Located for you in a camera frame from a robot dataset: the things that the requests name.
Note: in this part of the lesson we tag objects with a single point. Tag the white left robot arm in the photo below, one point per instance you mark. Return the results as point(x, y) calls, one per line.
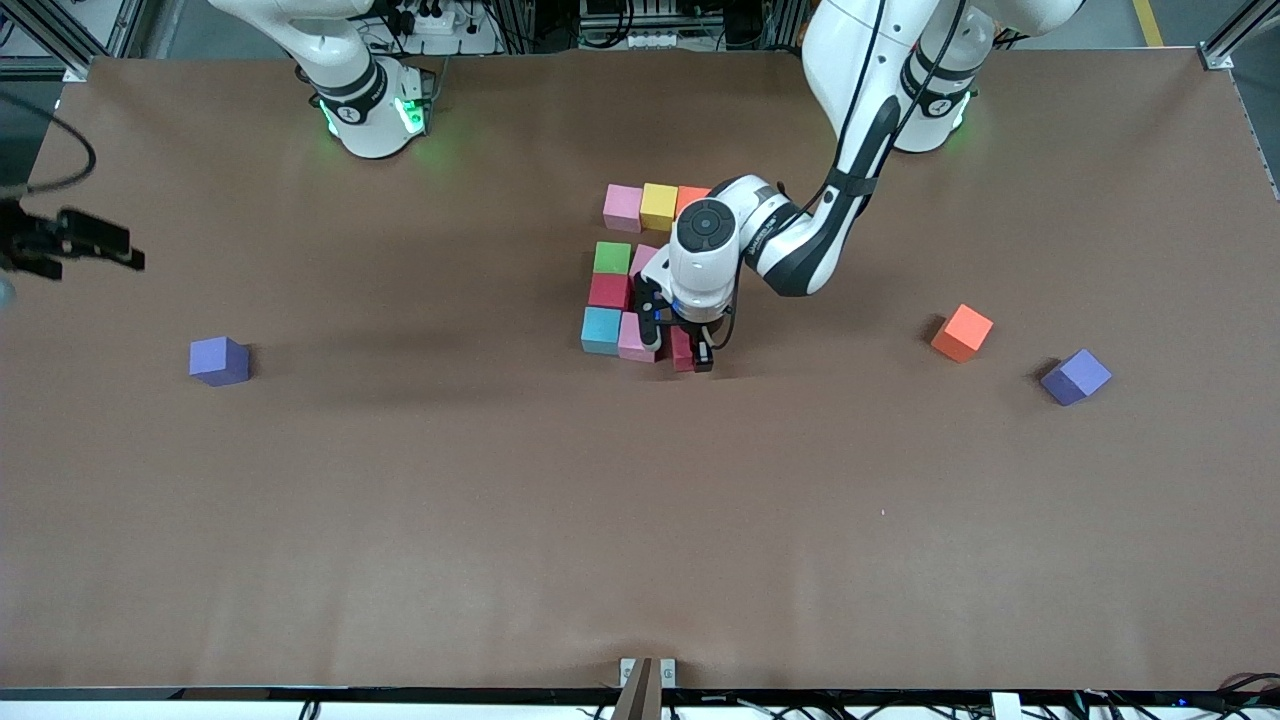
point(800, 240)

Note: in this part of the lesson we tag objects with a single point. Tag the aluminium frame profile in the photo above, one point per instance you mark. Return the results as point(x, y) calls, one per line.
point(1235, 40)
point(75, 40)

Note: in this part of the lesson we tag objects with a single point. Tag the blue foam block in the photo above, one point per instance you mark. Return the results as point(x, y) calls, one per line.
point(602, 330)

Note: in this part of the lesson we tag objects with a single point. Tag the red foam block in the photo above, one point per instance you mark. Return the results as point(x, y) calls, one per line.
point(682, 350)
point(609, 290)

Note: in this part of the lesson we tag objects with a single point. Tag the purple foam block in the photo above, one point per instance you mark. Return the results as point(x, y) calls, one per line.
point(1076, 377)
point(218, 360)

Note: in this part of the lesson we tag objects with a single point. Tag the green foam block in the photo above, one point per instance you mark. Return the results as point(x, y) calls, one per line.
point(612, 258)

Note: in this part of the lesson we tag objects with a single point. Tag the pink foam block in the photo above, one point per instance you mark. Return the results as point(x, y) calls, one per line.
point(622, 208)
point(632, 340)
point(641, 260)

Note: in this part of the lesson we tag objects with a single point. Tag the orange foam block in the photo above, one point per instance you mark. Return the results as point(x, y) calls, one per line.
point(962, 333)
point(690, 197)

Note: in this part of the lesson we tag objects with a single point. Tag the white power strip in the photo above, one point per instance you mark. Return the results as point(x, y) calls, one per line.
point(430, 20)

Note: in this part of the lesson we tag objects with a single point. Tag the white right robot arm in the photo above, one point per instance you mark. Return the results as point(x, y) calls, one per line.
point(365, 110)

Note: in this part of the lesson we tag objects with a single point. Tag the metal table edge bracket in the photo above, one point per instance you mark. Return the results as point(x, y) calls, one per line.
point(648, 685)

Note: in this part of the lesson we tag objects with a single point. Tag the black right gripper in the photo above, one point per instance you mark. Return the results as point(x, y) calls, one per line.
point(28, 243)

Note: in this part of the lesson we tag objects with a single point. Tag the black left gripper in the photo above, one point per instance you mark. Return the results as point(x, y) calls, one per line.
point(697, 334)

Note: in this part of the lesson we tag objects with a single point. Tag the small white box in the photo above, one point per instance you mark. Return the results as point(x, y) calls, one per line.
point(1005, 706)

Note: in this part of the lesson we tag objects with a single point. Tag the yellow foam block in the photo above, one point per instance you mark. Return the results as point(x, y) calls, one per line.
point(659, 207)

